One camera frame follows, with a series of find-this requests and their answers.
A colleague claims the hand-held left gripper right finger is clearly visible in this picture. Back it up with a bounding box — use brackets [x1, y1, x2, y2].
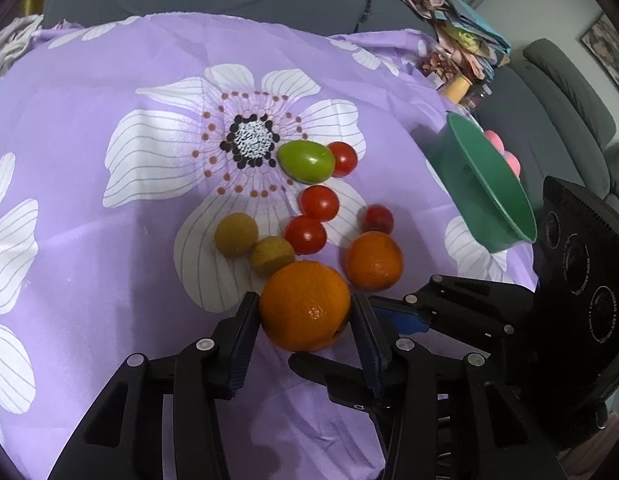
[350, 291, 570, 480]

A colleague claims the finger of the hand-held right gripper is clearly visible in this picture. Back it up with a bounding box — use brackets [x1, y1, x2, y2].
[288, 352, 390, 413]
[369, 274, 537, 361]

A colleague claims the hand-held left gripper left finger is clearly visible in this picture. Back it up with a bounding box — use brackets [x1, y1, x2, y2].
[48, 291, 261, 480]

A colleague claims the small orange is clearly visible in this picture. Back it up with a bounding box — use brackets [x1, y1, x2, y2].
[345, 231, 404, 292]

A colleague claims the large orange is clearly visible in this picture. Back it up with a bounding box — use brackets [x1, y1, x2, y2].
[259, 260, 352, 352]

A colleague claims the brown round fruit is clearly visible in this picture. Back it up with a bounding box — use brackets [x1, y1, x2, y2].
[249, 236, 296, 278]
[214, 212, 259, 258]

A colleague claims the red cherry tomato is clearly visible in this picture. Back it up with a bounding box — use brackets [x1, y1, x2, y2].
[362, 204, 395, 236]
[300, 185, 340, 222]
[284, 215, 327, 256]
[328, 141, 359, 178]

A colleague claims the green plastic bowl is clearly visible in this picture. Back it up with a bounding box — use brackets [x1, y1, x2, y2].
[428, 111, 539, 254]

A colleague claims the green mango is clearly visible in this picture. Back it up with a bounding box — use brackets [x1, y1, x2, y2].
[277, 140, 336, 184]

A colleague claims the person's right forearm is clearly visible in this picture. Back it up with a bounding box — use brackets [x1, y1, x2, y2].
[557, 402, 619, 478]

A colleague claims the pink plush toy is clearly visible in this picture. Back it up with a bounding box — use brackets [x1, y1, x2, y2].
[483, 130, 521, 179]

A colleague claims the purple floral cloth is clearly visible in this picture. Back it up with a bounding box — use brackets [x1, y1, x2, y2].
[0, 11, 540, 480]

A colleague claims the dark small jar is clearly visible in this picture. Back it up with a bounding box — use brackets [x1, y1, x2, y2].
[462, 84, 493, 113]

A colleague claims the stack of folded colourful cloths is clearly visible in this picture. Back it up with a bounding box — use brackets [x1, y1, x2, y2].
[429, 0, 513, 81]

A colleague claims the white crumpled cloth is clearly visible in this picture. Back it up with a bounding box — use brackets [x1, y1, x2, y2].
[0, 14, 44, 78]

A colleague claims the framed wall picture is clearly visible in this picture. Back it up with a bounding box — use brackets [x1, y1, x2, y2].
[581, 12, 619, 106]

